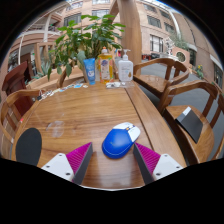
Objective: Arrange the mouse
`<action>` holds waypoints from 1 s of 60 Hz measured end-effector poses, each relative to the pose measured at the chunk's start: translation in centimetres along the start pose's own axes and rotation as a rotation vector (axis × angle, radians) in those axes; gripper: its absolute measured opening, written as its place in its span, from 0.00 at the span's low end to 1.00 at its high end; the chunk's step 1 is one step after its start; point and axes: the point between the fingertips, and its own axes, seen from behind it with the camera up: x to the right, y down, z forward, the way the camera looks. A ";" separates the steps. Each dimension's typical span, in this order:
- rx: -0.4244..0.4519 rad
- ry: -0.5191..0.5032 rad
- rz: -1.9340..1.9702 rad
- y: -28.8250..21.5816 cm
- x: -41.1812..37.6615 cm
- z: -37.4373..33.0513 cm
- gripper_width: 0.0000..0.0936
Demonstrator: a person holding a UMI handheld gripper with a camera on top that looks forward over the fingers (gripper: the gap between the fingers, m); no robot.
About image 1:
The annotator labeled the blue and white computer mouse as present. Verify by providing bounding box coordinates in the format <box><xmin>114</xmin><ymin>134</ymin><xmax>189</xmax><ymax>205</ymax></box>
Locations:
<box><xmin>101</xmin><ymin>121</ymin><xmax>142</xmax><ymax>160</ymax></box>

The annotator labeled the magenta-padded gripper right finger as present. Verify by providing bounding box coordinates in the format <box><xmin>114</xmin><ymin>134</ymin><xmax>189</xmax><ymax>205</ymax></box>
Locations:
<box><xmin>132</xmin><ymin>142</ymin><xmax>184</xmax><ymax>185</ymax></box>

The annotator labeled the spiky agave plant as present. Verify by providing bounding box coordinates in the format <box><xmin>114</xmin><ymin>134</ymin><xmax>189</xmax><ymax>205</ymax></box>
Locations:
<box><xmin>38</xmin><ymin>59</ymin><xmax>53</xmax><ymax>78</ymax></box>

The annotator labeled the white pump dispenser bottle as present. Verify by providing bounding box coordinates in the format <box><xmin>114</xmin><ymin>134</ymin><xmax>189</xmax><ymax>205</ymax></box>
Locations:
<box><xmin>118</xmin><ymin>48</ymin><xmax>134</xmax><ymax>83</ymax></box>

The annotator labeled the white outdoor sculpture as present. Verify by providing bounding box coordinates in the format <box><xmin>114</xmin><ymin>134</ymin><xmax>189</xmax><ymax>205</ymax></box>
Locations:
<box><xmin>164</xmin><ymin>36</ymin><xmax>176</xmax><ymax>56</ymax></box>

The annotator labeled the green leafy potted plant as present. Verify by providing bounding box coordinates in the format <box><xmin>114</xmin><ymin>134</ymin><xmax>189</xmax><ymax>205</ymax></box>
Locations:
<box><xmin>46</xmin><ymin>13</ymin><xmax>127</xmax><ymax>83</ymax></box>

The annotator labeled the yellow flowering plant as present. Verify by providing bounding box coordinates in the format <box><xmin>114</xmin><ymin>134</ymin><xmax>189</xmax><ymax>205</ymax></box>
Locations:
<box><xmin>195</xmin><ymin>64</ymin><xmax>205</xmax><ymax>80</ymax></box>

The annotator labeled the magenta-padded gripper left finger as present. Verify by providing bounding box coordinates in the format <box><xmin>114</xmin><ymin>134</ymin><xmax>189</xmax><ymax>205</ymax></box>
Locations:
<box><xmin>40</xmin><ymin>142</ymin><xmax>94</xmax><ymax>186</ymax></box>

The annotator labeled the black flat box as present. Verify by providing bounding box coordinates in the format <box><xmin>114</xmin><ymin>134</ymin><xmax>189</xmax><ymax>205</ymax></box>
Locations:
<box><xmin>175</xmin><ymin>106</ymin><xmax>204</xmax><ymax>144</ymax></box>

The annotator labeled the wooden armchair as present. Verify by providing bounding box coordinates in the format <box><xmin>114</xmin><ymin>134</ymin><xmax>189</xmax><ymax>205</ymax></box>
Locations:
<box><xmin>158</xmin><ymin>79</ymin><xmax>224</xmax><ymax>166</ymax></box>
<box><xmin>0</xmin><ymin>89</ymin><xmax>43</xmax><ymax>160</ymax></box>
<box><xmin>56</xmin><ymin>65</ymin><xmax>86</xmax><ymax>89</ymax></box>
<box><xmin>132</xmin><ymin>57</ymin><xmax>190</xmax><ymax>99</ymax></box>

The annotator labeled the black round mouse pad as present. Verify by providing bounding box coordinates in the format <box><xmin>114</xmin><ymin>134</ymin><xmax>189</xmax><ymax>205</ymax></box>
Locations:
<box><xmin>15</xmin><ymin>127</ymin><xmax>43</xmax><ymax>167</ymax></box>

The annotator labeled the yellow dish soap bottle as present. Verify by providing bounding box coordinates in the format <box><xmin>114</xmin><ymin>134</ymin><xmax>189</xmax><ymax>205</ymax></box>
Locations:
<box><xmin>97</xmin><ymin>46</ymin><xmax>115</xmax><ymax>84</ymax></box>

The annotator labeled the blue squeeze tube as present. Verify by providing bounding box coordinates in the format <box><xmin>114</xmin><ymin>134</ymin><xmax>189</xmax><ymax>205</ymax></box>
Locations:
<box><xmin>83</xmin><ymin>57</ymin><xmax>97</xmax><ymax>85</ymax></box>

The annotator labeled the dark red wooden podium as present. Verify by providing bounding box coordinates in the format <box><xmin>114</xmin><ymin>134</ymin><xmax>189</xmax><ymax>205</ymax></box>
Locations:
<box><xmin>1</xmin><ymin>60</ymin><xmax>34</xmax><ymax>116</ymax></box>

